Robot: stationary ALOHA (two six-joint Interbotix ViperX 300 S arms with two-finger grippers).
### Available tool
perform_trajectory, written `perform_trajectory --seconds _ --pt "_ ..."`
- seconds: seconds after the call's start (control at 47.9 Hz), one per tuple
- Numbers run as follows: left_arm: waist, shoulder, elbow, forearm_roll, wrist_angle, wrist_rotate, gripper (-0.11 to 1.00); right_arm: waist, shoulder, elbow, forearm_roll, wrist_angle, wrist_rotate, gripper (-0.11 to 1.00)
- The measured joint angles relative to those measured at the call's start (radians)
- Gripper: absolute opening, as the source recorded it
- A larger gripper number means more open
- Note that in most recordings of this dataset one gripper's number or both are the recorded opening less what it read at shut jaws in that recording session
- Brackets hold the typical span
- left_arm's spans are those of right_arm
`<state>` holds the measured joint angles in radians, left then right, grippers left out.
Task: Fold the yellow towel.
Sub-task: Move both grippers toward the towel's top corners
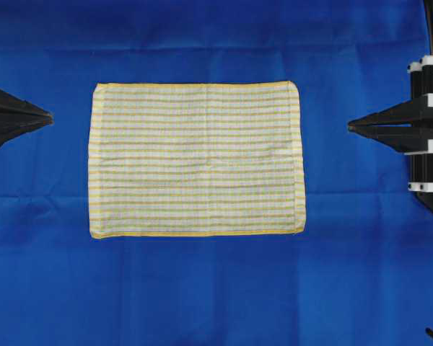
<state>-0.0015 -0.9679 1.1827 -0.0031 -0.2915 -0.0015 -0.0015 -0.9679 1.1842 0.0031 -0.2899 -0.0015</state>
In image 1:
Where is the yellow white checked towel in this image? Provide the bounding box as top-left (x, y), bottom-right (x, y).
top-left (87, 81), bottom-right (307, 239)

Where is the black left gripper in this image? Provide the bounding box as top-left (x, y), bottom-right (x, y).
top-left (0, 90), bottom-right (53, 148)

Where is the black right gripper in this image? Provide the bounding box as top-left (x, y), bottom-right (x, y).
top-left (348, 56), bottom-right (433, 193)

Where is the blue table cloth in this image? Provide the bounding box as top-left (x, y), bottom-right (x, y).
top-left (0, 1), bottom-right (433, 345)

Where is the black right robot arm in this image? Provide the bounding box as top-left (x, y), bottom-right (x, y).
top-left (348, 1), bottom-right (433, 193)

